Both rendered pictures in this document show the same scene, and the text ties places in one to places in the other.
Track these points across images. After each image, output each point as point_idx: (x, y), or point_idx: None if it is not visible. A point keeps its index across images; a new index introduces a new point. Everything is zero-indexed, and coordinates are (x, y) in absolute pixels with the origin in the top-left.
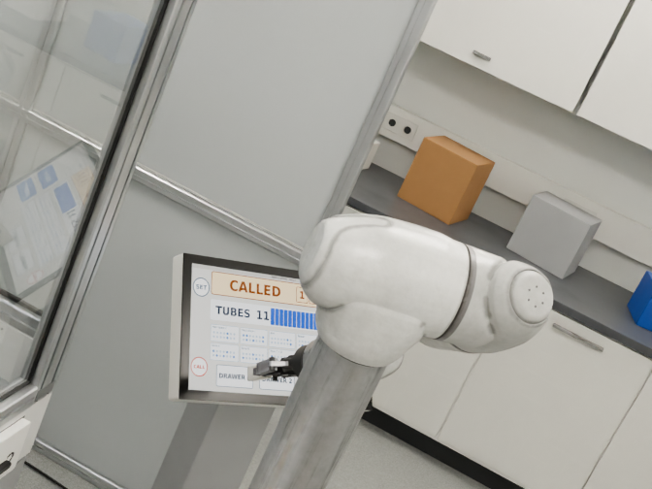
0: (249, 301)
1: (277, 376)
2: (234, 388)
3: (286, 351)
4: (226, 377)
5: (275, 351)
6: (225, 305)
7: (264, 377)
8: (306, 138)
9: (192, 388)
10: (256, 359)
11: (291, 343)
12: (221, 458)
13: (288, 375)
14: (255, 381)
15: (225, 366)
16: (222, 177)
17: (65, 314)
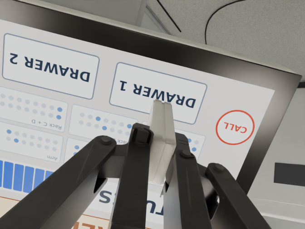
0: (95, 213)
1: (135, 145)
2: (164, 70)
3: (20, 119)
4: (178, 96)
5: (49, 124)
6: (147, 214)
7: (174, 139)
8: None
9: (264, 90)
10: (97, 117)
11: (7, 131)
12: None
13: (101, 161)
14: (107, 74)
15: (174, 118)
16: None
17: None
